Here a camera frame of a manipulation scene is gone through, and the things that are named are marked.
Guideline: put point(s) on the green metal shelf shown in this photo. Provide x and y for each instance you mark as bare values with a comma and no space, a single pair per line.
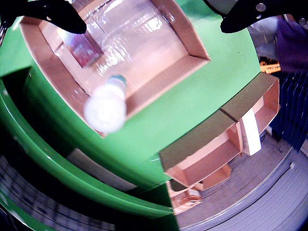
48,154

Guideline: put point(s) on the dark blue stacked panels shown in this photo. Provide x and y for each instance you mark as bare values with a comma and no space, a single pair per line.
296,108

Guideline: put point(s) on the purple jacket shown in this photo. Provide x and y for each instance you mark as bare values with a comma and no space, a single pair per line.
293,43

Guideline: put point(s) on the white bottle teal label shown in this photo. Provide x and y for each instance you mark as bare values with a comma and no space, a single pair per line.
104,113

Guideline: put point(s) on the tall white carton box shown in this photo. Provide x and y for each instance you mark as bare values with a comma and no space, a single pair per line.
251,134

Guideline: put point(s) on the shallow cardboard tray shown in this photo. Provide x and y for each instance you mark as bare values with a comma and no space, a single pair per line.
156,79

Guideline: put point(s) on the pink holographic product box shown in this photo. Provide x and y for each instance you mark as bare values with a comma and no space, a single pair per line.
81,51

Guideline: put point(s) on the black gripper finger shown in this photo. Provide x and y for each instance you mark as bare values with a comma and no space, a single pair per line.
264,9
55,14

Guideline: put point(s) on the grey cardboard sheet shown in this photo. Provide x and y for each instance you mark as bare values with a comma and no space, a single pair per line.
101,168

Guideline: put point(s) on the orange metal part black lettering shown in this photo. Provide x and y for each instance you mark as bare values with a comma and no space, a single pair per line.
269,67

